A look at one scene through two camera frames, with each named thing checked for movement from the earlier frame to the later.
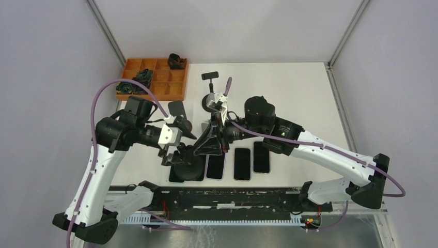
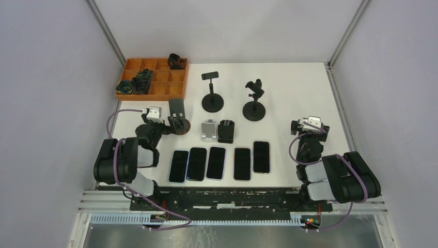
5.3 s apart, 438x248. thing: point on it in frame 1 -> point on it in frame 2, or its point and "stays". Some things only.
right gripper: x=209 y=143 -> x=322 y=137
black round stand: x=191 y=168 -> x=254 y=110
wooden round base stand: x=177 y=108 stays
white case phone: x=261 y=158 stays
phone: x=242 y=164 stays
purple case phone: x=215 y=167 stays
